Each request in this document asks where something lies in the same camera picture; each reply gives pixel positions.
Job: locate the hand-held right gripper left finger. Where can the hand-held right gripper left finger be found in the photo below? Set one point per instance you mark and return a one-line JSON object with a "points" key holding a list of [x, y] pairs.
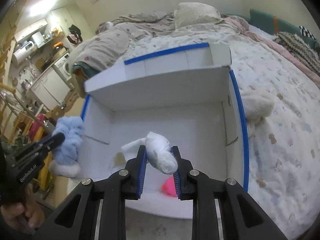
{"points": [[142, 172]]}

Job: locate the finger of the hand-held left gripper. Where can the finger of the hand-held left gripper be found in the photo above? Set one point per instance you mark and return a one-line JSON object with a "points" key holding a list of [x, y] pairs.
{"points": [[58, 139]]}

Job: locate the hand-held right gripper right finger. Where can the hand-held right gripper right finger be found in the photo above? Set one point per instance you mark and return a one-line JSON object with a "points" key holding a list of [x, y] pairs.
{"points": [[176, 175]]}

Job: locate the light blue fluffy sock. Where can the light blue fluffy sock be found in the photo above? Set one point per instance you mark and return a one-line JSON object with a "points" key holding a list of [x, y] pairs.
{"points": [[70, 135]]}

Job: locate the pink plush toy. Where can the pink plush toy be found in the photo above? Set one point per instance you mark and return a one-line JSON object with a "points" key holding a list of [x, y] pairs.
{"points": [[168, 187]]}

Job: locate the white sock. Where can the white sock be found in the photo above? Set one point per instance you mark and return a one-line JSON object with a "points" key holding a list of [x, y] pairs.
{"points": [[160, 152]]}

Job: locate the white cardboard box blue edges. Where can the white cardboard box blue edges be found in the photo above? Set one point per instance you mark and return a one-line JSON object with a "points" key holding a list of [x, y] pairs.
{"points": [[175, 120]]}

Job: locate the person's left hand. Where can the person's left hand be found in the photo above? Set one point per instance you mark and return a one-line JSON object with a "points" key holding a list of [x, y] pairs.
{"points": [[17, 213]]}

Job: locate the brown cardboard box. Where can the brown cardboard box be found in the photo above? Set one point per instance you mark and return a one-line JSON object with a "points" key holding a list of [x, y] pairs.
{"points": [[56, 112]]}

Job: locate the yellow wooden rack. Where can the yellow wooden rack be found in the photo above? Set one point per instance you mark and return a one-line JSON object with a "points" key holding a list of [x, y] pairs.
{"points": [[15, 115]]}

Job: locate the white lower kitchen cabinet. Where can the white lower kitchen cabinet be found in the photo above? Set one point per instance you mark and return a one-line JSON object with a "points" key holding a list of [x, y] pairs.
{"points": [[50, 90]]}

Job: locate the white kitchen cabinet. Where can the white kitchen cabinet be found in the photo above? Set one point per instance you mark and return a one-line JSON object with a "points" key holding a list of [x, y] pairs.
{"points": [[30, 28], [50, 90]]}

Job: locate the white washing machine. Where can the white washing machine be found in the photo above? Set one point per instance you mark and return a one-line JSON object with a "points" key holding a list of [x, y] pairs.
{"points": [[63, 66]]}

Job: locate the white kitchen appliance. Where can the white kitchen appliance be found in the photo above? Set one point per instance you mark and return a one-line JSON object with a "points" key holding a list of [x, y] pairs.
{"points": [[37, 39]]}

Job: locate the dark hanging clothes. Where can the dark hanging clothes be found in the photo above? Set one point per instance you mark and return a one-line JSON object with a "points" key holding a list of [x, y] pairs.
{"points": [[75, 33]]}

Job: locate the cream fluffy cloth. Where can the cream fluffy cloth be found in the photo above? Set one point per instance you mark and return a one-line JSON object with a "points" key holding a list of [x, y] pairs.
{"points": [[257, 105]]}

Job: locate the beige patterned duvet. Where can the beige patterned duvet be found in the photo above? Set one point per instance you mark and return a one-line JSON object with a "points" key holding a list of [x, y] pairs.
{"points": [[110, 45]]}

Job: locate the white upper kitchen cabinet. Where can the white upper kitchen cabinet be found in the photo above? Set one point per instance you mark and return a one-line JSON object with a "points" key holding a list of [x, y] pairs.
{"points": [[30, 28]]}

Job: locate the white tall cabinet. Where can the white tall cabinet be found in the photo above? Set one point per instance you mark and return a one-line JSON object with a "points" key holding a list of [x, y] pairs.
{"points": [[61, 20]]}

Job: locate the pink blanket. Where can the pink blanket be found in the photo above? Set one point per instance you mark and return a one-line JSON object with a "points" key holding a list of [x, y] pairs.
{"points": [[262, 40]]}

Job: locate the cream pillow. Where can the cream pillow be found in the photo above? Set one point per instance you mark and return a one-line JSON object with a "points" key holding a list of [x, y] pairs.
{"points": [[197, 13]]}

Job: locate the brown patterned knitted blanket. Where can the brown patterned knitted blanket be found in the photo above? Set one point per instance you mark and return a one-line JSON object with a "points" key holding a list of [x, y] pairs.
{"points": [[297, 47]]}

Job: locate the teal cushion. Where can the teal cushion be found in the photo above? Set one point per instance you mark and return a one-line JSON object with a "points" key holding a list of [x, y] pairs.
{"points": [[262, 20]]}

